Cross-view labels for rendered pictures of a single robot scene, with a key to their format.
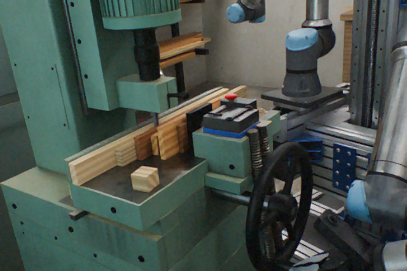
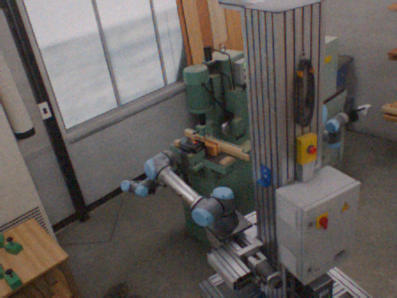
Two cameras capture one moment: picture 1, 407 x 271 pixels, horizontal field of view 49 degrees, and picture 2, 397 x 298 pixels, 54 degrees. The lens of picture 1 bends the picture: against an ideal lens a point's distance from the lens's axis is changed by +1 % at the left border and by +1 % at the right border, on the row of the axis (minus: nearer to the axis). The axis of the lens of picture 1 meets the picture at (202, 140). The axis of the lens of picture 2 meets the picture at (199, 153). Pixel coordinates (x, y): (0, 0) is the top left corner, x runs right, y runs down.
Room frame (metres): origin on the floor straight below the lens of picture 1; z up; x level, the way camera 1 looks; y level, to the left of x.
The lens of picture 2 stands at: (1.55, -2.49, 2.34)
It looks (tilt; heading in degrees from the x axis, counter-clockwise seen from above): 30 degrees down; 102
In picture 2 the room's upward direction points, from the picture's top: 8 degrees counter-clockwise
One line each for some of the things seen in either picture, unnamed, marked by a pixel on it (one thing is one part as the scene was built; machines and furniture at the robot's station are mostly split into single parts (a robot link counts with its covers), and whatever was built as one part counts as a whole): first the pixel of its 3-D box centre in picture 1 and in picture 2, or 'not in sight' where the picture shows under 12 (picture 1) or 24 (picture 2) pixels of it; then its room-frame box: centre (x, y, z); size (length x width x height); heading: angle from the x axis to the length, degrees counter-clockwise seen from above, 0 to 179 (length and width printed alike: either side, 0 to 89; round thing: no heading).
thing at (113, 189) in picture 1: (205, 155); (200, 155); (1.01, 0.00, 0.87); 0.61 x 0.30 x 0.06; 143
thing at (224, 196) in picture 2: not in sight; (222, 199); (1.25, -0.71, 0.98); 0.13 x 0.12 x 0.14; 54
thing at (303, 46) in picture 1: (302, 48); not in sight; (1.65, -0.40, 0.98); 0.13 x 0.12 x 0.14; 142
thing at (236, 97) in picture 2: not in sight; (236, 98); (1.28, 0.19, 1.23); 0.09 x 0.08 x 0.15; 53
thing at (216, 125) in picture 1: (234, 114); (190, 147); (0.96, -0.08, 0.99); 0.13 x 0.11 x 0.06; 143
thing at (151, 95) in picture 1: (147, 95); (206, 129); (1.04, 0.13, 1.03); 0.14 x 0.07 x 0.09; 53
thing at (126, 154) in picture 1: (192, 119); (219, 147); (1.15, 0.02, 0.92); 0.56 x 0.02 x 0.04; 143
